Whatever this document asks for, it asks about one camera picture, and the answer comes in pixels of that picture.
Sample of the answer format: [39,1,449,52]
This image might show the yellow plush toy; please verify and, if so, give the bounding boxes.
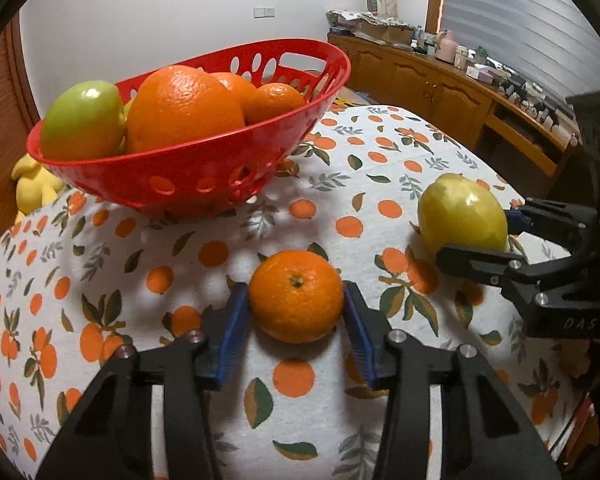
[11,152,65,216]

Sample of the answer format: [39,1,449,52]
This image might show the green apple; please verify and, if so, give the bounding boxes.
[40,81,127,161]

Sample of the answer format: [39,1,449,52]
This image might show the pink bottle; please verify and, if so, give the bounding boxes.
[437,30,456,62]

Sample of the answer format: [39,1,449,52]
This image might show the small orange with green stem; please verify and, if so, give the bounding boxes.
[249,250,345,344]

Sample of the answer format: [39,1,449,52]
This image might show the long wooden cabinet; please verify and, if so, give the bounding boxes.
[327,32,581,177]

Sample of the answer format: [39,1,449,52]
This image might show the yellow fruit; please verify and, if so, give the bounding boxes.
[119,99,132,155]

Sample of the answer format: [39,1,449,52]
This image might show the red perforated plastic basket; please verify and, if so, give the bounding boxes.
[26,38,352,222]

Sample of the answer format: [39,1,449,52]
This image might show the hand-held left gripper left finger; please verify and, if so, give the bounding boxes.
[35,282,251,480]

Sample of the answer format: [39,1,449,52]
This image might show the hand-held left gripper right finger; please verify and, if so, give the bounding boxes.
[342,281,563,480]

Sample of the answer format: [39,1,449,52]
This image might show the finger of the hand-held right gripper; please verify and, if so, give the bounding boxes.
[505,197,600,256]
[435,242,542,306]

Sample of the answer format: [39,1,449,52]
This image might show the yellow pear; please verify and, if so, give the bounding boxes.
[417,172,510,256]

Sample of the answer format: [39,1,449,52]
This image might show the orange-print white tablecloth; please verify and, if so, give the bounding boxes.
[0,105,600,480]

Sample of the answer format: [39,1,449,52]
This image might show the large orange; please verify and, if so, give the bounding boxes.
[126,65,246,154]

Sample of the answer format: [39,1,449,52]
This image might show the floral patterned mat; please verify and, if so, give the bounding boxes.
[330,87,378,112]

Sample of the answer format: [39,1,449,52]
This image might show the brown louvered wooden door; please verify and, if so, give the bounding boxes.
[0,25,46,261]

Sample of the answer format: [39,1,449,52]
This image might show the grey window blind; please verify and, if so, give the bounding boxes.
[437,0,600,108]

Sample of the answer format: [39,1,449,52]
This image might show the medium orange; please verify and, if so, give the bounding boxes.
[211,72,259,123]

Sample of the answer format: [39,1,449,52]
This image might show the patterned cloth pile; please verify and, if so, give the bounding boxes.
[326,9,422,44]

